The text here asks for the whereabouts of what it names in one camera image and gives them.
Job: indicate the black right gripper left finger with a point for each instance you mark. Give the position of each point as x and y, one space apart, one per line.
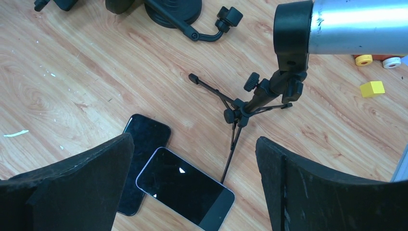
80 193

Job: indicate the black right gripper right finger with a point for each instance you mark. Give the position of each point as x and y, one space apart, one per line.
303 195

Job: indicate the black round-base clamp stand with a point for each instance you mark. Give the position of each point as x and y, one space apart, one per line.
180 14

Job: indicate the black mini tripod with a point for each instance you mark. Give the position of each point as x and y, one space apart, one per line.
280 91

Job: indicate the yellow wooden block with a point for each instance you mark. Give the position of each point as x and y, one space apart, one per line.
372 89

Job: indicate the red toy car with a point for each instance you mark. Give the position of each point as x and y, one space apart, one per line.
388 61

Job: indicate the silver microphone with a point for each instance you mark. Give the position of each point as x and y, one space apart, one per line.
349 27

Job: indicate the black phone silver frame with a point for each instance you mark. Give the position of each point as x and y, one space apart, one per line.
185 189

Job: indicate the black phone dark frame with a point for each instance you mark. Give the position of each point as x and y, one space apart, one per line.
148 135

